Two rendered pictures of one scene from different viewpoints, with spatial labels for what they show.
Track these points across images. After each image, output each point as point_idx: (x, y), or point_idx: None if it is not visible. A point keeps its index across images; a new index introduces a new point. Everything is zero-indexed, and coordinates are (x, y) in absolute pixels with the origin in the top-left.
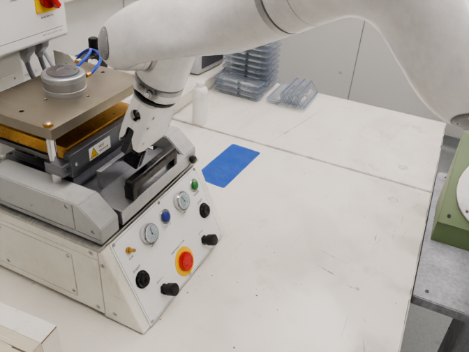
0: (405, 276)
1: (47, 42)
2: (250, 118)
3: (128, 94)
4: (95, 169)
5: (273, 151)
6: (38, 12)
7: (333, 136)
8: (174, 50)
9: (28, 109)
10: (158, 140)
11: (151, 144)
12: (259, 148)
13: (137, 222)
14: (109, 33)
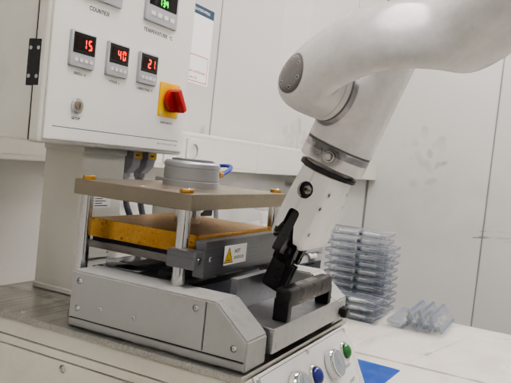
0: None
1: (153, 163)
2: (370, 337)
3: (268, 204)
4: (220, 291)
5: (417, 370)
6: (160, 114)
7: (497, 363)
8: (403, 52)
9: (153, 186)
10: (318, 247)
11: (312, 247)
12: (397, 365)
13: (284, 364)
14: (306, 52)
